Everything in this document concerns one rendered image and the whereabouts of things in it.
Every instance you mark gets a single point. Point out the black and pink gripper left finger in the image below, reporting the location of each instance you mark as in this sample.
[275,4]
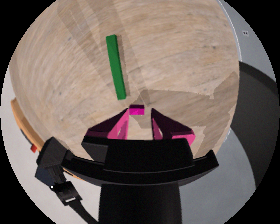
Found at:
[110,127]

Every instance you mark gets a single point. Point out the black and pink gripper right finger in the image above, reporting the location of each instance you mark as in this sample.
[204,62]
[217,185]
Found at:
[170,128]

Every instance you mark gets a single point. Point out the small magenta block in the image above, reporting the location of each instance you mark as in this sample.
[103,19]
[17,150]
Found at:
[136,109]

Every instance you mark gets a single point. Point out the green rod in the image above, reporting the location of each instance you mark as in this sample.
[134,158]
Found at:
[115,64]

